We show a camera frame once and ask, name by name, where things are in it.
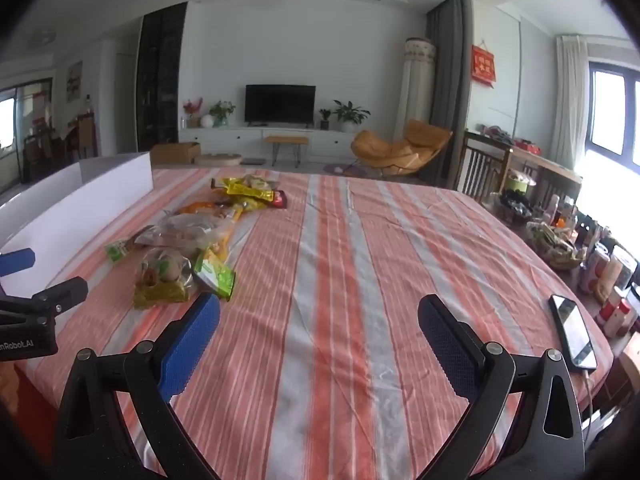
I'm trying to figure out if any black smartphone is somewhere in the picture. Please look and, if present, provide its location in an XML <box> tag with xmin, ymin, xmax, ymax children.
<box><xmin>548</xmin><ymin>294</ymin><xmax>599</xmax><ymax>360</ymax></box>

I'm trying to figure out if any orange striped tablecloth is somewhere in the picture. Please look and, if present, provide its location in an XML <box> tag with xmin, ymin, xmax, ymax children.
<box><xmin>15</xmin><ymin>167</ymin><xmax>616</xmax><ymax>480</ymax></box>

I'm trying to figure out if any white covered air conditioner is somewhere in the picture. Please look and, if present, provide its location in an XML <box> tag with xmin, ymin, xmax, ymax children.
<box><xmin>392</xmin><ymin>37</ymin><xmax>437</xmax><ymax>141</ymax></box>

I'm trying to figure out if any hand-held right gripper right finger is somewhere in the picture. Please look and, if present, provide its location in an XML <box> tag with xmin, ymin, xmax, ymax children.
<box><xmin>417</xmin><ymin>294</ymin><xmax>586</xmax><ymax>480</ymax></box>

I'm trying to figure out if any black display cabinet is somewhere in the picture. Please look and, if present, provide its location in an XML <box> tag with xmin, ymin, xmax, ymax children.
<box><xmin>136</xmin><ymin>2</ymin><xmax>188</xmax><ymax>153</ymax></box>

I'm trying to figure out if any woven basket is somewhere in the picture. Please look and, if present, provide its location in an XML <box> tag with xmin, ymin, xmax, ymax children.
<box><xmin>525</xmin><ymin>220</ymin><xmax>586</xmax><ymax>271</ymax></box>

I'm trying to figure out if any white television cabinet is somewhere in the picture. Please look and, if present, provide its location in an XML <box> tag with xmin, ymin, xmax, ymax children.
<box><xmin>179</xmin><ymin>126</ymin><xmax>368</xmax><ymax>163</ymax></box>

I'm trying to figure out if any black television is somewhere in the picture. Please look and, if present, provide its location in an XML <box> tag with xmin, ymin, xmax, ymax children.
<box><xmin>245</xmin><ymin>84</ymin><xmax>317</xmax><ymax>127</ymax></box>

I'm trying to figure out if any white curtain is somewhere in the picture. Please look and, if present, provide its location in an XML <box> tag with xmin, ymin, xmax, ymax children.
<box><xmin>547</xmin><ymin>35</ymin><xmax>591</xmax><ymax>171</ymax></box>

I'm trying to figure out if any white charging cable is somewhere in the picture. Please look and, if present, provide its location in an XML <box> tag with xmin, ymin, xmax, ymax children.
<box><xmin>580</xmin><ymin>357</ymin><xmax>601</xmax><ymax>441</ymax></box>

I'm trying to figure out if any large leafy potted plant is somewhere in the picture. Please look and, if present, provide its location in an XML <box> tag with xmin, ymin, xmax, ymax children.
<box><xmin>332</xmin><ymin>100</ymin><xmax>372</xmax><ymax>133</ymax></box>

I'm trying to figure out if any red flower vase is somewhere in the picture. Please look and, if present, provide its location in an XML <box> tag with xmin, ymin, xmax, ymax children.
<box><xmin>182</xmin><ymin>97</ymin><xmax>203</xmax><ymax>128</ymax></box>

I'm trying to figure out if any grey curtain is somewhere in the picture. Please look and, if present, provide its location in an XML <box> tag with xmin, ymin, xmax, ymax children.
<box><xmin>425</xmin><ymin>0</ymin><xmax>467</xmax><ymax>133</ymax></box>

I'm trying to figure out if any orange lounge chair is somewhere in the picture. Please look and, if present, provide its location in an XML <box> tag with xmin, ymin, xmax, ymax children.
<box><xmin>350</xmin><ymin>119</ymin><xmax>453</xmax><ymax>178</ymax></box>

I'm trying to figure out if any red wall hanging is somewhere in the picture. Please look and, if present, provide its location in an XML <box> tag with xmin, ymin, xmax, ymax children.
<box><xmin>471</xmin><ymin>44</ymin><xmax>497</xmax><ymax>86</ymax></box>

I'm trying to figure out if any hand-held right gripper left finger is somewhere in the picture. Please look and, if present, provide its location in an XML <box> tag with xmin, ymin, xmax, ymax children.
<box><xmin>52</xmin><ymin>291</ymin><xmax>222</xmax><ymax>480</ymax></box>

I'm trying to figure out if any balcony glass door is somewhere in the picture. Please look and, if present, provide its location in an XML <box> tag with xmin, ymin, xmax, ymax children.
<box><xmin>0</xmin><ymin>80</ymin><xmax>53</xmax><ymax>191</ymax></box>

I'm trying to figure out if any black bowl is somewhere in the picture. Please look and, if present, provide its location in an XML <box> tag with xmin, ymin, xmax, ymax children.
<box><xmin>495</xmin><ymin>192</ymin><xmax>538</xmax><ymax>223</ymax></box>

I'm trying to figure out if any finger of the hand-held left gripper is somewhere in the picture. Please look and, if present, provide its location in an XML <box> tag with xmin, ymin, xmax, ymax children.
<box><xmin>0</xmin><ymin>276</ymin><xmax>89</xmax><ymax>328</ymax></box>
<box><xmin>0</xmin><ymin>248</ymin><xmax>37</xmax><ymax>277</ymax></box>

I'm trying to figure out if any small green snack packet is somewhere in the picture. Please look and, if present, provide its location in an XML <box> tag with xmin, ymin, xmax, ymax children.
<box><xmin>104</xmin><ymin>239</ymin><xmax>132</xmax><ymax>263</ymax></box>

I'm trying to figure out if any clear yellow-green snack packet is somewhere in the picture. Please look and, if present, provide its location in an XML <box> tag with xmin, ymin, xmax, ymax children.
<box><xmin>132</xmin><ymin>250</ymin><xmax>198</xmax><ymax>310</ymax></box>

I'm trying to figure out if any brown cardboard box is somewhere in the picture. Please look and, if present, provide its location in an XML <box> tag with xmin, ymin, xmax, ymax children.
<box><xmin>150</xmin><ymin>141</ymin><xmax>202</xmax><ymax>165</ymax></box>

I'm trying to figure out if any wooden bench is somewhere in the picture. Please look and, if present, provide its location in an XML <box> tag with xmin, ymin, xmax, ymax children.
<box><xmin>263</xmin><ymin>135</ymin><xmax>310</xmax><ymax>168</ymax></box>

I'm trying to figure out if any green container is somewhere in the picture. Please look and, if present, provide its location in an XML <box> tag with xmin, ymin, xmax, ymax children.
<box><xmin>502</xmin><ymin>170</ymin><xmax>536</xmax><ymax>196</ymax></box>

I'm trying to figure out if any dark framed window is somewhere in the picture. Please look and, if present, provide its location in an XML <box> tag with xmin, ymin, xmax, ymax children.
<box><xmin>590</xmin><ymin>62</ymin><xmax>640</xmax><ymax>176</ymax></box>

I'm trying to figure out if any yellow-edged peanut bag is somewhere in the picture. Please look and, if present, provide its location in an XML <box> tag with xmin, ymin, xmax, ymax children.
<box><xmin>132</xmin><ymin>210</ymin><xmax>243</xmax><ymax>261</ymax></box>

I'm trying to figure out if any green potted plant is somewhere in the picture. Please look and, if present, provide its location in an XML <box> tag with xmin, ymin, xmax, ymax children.
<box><xmin>209</xmin><ymin>100</ymin><xmax>237</xmax><ymax>128</ymax></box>

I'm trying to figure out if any wooden dining chair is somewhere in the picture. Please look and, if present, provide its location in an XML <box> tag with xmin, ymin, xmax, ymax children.
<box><xmin>75</xmin><ymin>112</ymin><xmax>98</xmax><ymax>158</ymax></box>

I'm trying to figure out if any red white bottle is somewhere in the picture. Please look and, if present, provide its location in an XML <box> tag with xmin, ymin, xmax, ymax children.
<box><xmin>597</xmin><ymin>287</ymin><xmax>636</xmax><ymax>336</ymax></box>

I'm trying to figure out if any white cardboard box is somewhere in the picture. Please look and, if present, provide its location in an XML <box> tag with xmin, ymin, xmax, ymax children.
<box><xmin>0</xmin><ymin>152</ymin><xmax>153</xmax><ymax>301</ymax></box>

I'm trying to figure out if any framed wall picture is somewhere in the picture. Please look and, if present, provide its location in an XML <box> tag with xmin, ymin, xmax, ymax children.
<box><xmin>66</xmin><ymin>61</ymin><xmax>83</xmax><ymax>101</ymax></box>

